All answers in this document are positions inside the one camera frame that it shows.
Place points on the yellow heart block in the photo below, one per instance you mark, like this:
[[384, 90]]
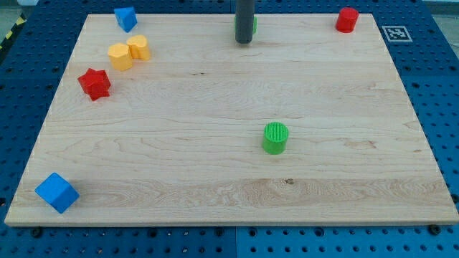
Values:
[[139, 48]]

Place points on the blue triangular prism block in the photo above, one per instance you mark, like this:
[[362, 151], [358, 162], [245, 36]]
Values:
[[126, 18]]

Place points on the red cylinder block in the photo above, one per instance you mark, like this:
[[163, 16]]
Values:
[[346, 20]]

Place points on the blue cube block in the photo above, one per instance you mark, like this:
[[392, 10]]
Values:
[[57, 192]]

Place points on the green block behind rod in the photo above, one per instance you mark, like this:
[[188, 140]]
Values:
[[254, 26]]

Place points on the red star block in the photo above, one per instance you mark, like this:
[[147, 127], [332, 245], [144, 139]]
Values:
[[95, 83]]

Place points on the green cylinder block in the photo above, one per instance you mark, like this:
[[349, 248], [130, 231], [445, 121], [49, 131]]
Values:
[[275, 136]]

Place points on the grey cylindrical pointer rod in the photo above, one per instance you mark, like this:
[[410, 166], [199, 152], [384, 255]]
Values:
[[244, 21]]

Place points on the yellow hexagon block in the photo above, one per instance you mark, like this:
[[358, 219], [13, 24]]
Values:
[[120, 56]]

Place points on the white fiducial marker tag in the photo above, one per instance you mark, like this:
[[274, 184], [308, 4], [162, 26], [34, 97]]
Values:
[[395, 33]]

